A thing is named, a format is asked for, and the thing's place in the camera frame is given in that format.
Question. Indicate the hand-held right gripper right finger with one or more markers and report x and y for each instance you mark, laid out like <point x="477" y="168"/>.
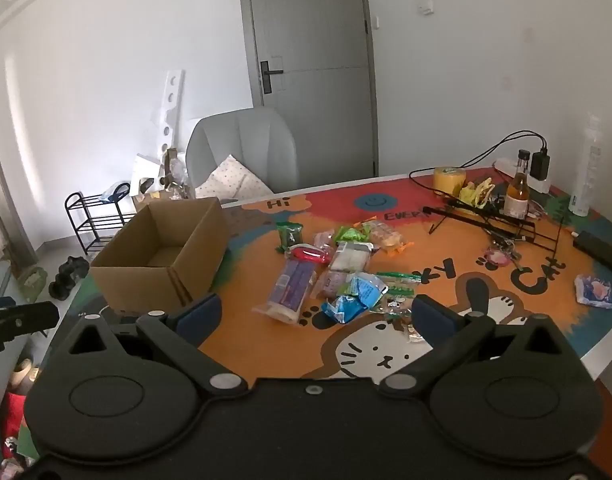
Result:
<point x="431" y="317"/>

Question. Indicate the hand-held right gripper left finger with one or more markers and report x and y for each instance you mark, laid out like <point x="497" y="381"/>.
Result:
<point x="200" y="317"/>

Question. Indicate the small candies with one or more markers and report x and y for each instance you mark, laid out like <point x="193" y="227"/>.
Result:
<point x="396" y="305"/>

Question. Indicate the long green white packet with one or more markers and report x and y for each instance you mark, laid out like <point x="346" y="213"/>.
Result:
<point x="398" y="282"/>

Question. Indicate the light blue snack packet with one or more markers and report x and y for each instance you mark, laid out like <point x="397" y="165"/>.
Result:
<point x="368" y="287"/>

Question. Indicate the brown cardboard box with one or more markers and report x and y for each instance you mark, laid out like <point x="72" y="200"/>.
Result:
<point x="135" y="280"/>

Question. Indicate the deep blue snack packet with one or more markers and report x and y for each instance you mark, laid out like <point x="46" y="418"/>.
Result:
<point x="343" y="310"/>

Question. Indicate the clear biscuit packet orange edges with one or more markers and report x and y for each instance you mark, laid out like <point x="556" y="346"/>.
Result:
<point x="388" y="235"/>

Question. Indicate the white snack packet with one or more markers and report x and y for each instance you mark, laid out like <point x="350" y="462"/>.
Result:
<point x="351" y="257"/>

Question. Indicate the pink purple snack packet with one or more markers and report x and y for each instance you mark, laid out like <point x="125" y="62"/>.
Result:
<point x="331" y="285"/>

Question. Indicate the bright green snack packet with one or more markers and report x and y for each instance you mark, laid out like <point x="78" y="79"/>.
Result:
<point x="350" y="234"/>

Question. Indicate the dark green snack packet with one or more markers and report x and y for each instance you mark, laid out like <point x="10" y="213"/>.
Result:
<point x="290" y="235"/>

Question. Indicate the red snack packet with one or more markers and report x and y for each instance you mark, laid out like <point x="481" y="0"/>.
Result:
<point x="306" y="254"/>

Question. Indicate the green bag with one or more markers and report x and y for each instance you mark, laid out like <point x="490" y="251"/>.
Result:
<point x="33" y="282"/>

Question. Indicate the beige slipper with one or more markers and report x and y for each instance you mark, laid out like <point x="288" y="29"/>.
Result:
<point x="21" y="372"/>

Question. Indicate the black shoes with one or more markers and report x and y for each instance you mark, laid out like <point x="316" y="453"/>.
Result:
<point x="68" y="275"/>

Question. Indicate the key bunch with pink charm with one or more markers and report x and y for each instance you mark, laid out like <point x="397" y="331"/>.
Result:
<point x="497" y="258"/>

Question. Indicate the red cloth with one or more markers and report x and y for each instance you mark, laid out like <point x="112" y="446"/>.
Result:
<point x="15" y="410"/>

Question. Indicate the brown cardboard piece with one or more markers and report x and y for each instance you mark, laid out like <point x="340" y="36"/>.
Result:
<point x="148" y="202"/>

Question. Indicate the yellow plastic bag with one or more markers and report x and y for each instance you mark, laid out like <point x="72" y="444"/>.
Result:
<point x="473" y="194"/>

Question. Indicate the yellow tape roll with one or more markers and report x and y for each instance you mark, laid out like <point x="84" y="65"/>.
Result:
<point x="448" y="182"/>

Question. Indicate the amber glass bottle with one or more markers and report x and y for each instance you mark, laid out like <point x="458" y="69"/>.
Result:
<point x="516" y="200"/>

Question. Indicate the dotted white pillow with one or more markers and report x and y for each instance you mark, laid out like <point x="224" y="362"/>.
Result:
<point x="230" y="175"/>

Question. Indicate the white box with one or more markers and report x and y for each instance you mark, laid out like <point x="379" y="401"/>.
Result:
<point x="144" y="170"/>

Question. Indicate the blue white tissue pack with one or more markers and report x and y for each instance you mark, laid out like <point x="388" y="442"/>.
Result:
<point x="593" y="290"/>

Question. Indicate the white power strip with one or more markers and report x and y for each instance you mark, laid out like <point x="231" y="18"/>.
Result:
<point x="506" y="165"/>

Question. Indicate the black flat box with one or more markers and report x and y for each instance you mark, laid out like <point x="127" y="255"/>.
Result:
<point x="601" y="250"/>

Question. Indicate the black charger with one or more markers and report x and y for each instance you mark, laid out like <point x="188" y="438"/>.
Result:
<point x="540" y="165"/>

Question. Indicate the grey chair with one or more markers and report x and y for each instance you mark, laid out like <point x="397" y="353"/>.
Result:
<point x="246" y="135"/>

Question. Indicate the white foam board with holes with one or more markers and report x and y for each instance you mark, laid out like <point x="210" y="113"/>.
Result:
<point x="171" y="90"/>

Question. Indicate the grey door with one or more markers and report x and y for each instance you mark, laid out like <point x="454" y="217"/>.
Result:
<point x="311" y="35"/>

